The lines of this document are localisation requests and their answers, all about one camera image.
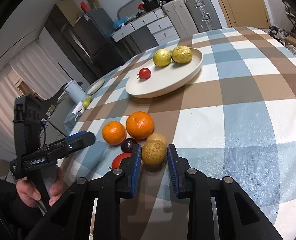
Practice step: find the dark plum upper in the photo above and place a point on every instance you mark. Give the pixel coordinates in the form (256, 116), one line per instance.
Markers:
(128, 145)

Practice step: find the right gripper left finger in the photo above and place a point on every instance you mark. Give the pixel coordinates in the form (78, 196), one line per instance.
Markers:
(131, 167)

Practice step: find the green lime pair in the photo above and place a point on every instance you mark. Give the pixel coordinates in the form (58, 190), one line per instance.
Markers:
(87, 102)

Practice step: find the beige suitcase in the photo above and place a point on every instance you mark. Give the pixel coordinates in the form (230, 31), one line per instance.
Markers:
(181, 18)

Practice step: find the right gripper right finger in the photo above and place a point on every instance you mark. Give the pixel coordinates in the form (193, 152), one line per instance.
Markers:
(177, 167)

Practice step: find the brown longan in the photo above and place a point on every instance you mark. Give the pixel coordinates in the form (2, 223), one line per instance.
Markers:
(159, 137)
(153, 152)

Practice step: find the dark grey refrigerator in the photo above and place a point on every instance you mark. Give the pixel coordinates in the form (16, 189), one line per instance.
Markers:
(94, 31)

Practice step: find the small beige side plate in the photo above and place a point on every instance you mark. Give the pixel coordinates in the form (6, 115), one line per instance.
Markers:
(95, 86)

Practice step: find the smooth yellow passion fruit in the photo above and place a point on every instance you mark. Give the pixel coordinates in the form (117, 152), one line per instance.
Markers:
(162, 57)

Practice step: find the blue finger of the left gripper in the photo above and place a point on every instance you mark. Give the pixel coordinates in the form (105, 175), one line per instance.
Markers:
(78, 141)

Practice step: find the cream round plate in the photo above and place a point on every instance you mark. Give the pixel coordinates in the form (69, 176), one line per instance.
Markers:
(164, 80)

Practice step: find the grey aluminium suitcase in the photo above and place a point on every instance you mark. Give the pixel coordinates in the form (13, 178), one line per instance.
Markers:
(204, 15)

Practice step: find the small orange mandarin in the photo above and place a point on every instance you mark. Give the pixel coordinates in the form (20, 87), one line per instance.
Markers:
(114, 133)

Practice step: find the white drawer desk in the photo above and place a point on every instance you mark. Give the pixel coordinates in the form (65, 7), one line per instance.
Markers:
(153, 27)

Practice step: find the wrinkled yellow passion fruit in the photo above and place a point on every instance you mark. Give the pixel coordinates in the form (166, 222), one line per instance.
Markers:
(182, 54)

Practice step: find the wooden door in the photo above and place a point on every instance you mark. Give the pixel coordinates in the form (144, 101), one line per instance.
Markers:
(245, 13)

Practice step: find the person's left hand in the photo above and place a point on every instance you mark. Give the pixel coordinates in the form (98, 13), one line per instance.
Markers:
(30, 195)

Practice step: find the red tomato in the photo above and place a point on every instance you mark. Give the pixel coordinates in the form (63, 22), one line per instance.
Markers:
(117, 160)
(144, 74)

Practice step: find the white kettle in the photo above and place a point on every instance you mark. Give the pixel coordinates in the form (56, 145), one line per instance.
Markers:
(75, 92)

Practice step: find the large orange mandarin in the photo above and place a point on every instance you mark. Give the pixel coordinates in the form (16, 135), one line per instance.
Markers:
(140, 125)

